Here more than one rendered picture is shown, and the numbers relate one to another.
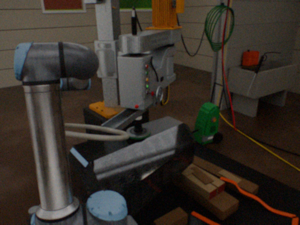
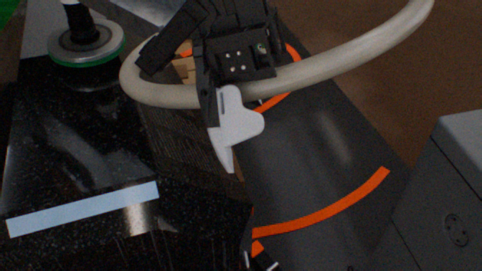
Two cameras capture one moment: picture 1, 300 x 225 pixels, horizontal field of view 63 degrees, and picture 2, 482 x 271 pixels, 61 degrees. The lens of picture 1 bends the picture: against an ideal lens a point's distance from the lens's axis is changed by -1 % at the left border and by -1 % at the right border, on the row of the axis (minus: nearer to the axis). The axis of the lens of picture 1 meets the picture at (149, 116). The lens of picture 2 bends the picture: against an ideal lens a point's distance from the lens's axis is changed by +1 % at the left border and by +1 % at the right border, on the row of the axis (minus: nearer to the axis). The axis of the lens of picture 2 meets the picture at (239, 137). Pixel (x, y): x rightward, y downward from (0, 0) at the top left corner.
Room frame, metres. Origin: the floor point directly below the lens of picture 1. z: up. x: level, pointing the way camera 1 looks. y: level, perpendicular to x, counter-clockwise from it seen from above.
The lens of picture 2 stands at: (1.20, 0.93, 1.51)
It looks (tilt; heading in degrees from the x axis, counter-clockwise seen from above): 46 degrees down; 289
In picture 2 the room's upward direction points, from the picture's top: straight up
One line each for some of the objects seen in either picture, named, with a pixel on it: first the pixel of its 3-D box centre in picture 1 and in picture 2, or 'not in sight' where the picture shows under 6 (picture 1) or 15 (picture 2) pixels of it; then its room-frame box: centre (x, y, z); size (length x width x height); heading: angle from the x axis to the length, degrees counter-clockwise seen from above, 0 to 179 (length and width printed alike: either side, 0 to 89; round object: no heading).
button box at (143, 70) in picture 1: (145, 79); not in sight; (1.84, 0.02, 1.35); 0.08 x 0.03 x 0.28; 156
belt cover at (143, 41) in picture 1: (152, 40); not in sight; (2.27, -0.04, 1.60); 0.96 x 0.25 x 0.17; 156
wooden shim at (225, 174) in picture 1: (229, 176); (171, 51); (2.24, -0.89, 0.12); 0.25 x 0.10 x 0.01; 36
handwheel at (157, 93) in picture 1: (155, 93); not in sight; (2.01, -0.06, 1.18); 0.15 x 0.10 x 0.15; 156
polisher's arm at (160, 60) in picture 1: (156, 74); not in sight; (2.30, -0.07, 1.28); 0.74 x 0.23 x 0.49; 156
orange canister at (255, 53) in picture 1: (252, 57); not in sight; (4.74, -2.01, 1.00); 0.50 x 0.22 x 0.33; 122
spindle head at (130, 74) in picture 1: (140, 80); not in sight; (2.02, 0.07, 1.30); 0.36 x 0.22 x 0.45; 156
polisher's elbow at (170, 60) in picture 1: (164, 64); not in sight; (2.55, -0.17, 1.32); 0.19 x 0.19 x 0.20
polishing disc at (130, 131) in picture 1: (138, 131); (86, 39); (1.95, 0.10, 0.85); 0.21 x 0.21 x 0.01
